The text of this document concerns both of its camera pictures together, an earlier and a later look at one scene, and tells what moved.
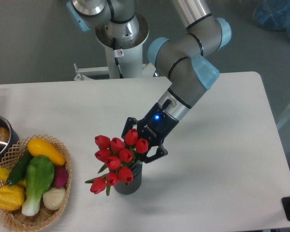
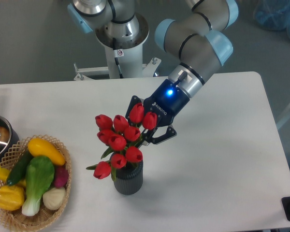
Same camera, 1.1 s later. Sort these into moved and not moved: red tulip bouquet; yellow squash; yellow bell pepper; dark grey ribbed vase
Moved: red tulip bouquet
Not moved: yellow squash; yellow bell pepper; dark grey ribbed vase
